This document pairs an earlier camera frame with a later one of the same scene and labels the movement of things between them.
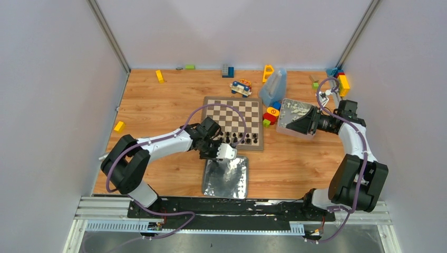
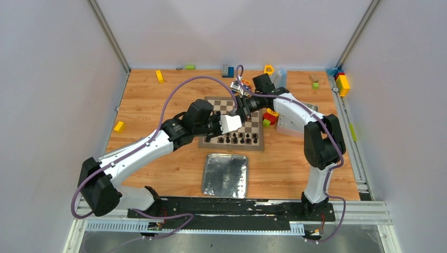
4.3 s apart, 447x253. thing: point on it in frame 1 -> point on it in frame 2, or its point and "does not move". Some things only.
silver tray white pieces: x=288 y=110 does not move
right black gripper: x=308 y=123 -> x=243 y=112
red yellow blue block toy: x=270 y=117 does not move
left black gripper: x=210 y=150 -> x=216 y=126
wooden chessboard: x=231 y=123 does not move
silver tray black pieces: x=226 y=178 does not move
